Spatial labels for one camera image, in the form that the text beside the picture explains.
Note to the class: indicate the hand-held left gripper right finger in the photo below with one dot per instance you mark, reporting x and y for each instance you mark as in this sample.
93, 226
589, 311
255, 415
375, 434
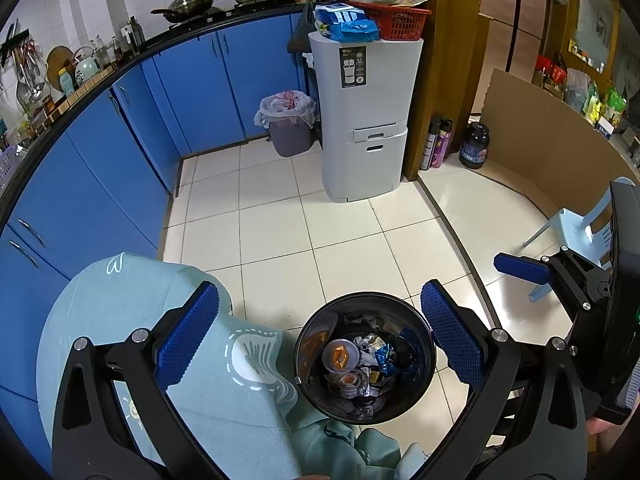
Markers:
452, 335

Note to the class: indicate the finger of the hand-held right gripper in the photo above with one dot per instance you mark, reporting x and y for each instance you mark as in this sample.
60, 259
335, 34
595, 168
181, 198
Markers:
520, 267

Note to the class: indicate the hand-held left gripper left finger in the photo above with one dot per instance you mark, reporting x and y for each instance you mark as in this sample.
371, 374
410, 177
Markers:
187, 335

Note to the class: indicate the black trash bin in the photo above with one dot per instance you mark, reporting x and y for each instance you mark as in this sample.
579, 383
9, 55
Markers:
420, 385

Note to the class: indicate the white tissue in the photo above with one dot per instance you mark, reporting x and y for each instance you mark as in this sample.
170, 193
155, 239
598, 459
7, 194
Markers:
366, 347

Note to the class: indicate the person's right hand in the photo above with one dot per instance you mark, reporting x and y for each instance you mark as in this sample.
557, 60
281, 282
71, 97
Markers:
602, 435

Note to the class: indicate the light blue plastic chair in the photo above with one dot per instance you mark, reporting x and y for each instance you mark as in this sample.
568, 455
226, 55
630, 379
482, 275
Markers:
575, 230

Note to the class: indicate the light blue printed tablecloth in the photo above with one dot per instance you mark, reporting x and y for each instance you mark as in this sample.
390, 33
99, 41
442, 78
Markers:
240, 410

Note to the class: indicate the dark blue jar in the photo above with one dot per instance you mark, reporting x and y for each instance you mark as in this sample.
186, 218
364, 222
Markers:
474, 147

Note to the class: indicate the brown cardboard sheet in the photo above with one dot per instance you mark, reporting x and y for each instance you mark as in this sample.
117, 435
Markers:
540, 130

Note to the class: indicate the purple spray can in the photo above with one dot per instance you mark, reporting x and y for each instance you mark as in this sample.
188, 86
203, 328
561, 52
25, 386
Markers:
442, 145

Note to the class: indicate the cluttered shelf of goods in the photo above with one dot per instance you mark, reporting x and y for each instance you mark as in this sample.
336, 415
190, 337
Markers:
600, 100

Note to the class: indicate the blue lower cabinets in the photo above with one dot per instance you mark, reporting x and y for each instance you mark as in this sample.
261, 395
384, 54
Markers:
100, 160

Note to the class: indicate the purple waste bin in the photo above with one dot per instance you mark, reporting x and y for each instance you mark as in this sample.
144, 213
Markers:
290, 142

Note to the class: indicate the purple plastic basket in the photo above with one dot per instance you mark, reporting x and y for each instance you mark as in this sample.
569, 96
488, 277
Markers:
10, 167

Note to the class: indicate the white bin liner bag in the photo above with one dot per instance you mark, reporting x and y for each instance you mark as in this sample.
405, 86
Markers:
285, 105

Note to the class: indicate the rose metallic refrigerator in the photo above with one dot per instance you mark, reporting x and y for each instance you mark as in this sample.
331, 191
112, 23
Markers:
515, 10

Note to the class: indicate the wooden block board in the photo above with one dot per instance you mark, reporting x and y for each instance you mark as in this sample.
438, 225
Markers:
92, 82

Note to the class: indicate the red plastic basket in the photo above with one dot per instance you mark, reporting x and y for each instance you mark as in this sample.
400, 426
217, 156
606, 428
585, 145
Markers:
400, 22

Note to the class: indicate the white bottle yellow cap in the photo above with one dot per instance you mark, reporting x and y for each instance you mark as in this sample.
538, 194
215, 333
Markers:
67, 82

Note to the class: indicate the mint green kettle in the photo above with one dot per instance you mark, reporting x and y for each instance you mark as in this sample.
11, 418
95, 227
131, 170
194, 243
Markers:
89, 69

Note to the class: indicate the blue plastic packet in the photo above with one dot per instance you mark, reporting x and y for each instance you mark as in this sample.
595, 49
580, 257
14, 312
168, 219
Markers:
350, 27

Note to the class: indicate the hanging kitchen utensils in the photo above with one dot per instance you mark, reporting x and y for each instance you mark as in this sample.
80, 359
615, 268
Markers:
27, 80

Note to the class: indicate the round wooden cutting board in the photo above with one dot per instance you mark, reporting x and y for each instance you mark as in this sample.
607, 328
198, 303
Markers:
57, 62

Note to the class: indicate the row of condiment bottles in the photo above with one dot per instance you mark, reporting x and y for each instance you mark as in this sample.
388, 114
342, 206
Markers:
132, 35

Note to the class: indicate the dark hanging bag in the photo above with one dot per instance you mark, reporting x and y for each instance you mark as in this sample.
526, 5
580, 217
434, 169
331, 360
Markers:
300, 35

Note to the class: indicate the gas stove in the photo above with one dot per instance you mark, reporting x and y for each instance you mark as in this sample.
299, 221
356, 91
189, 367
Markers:
225, 11

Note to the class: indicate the wok with glass lid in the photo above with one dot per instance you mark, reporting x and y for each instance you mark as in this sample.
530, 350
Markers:
192, 4

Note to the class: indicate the wooden door frame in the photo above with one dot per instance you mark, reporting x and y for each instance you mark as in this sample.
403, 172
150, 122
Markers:
440, 85

